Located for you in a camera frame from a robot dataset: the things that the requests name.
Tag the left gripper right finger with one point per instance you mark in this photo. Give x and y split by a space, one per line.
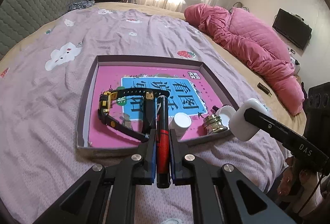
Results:
221 194

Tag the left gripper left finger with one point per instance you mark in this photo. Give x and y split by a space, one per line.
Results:
106 194

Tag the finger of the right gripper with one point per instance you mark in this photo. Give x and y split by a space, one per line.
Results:
274 128

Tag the white earbuds case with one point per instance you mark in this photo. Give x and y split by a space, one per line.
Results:
239 127

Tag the brass metal fitting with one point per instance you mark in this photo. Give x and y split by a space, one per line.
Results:
213 124

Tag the black triangular prism box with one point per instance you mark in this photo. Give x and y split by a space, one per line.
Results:
149 113

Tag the small white pill bottle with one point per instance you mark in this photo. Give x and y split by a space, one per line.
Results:
180 123

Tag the yellow black wrist watch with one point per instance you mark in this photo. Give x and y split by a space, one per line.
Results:
122 110

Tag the large white bottle cap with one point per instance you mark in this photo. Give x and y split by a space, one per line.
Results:
224 114

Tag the operator hand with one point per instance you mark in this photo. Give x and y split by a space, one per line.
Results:
295 174

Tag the small black remote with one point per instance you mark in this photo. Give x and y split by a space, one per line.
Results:
264 89

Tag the pink quilted duvet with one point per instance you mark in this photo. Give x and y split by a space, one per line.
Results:
255 44

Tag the shallow grey cardboard box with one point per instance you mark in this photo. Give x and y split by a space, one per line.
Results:
82 129

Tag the pink Chinese workbook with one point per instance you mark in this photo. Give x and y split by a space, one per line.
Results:
190 93

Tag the lilac patterned bed sheet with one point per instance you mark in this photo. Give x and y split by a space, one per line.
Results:
41 92

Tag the wall mounted black television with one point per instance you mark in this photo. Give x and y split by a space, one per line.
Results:
292 28

